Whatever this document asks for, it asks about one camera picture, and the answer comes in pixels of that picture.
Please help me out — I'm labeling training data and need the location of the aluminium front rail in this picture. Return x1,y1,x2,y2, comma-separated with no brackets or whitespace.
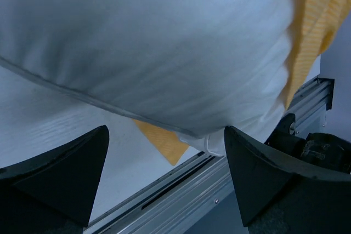
84,76,335,233

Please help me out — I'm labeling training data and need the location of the white pillow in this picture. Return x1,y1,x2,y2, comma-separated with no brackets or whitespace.
1,0,297,156

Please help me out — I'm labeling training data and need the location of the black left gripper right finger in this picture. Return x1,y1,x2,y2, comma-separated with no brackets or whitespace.
224,127,350,227

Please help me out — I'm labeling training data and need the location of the orange Mickey Mouse pillowcase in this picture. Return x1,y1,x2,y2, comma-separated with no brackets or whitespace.
131,0,351,167

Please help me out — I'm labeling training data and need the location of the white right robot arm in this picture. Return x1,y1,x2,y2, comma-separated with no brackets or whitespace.
265,113,350,174

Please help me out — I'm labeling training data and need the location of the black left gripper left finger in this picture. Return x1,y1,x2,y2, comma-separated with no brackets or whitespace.
1,125,110,227

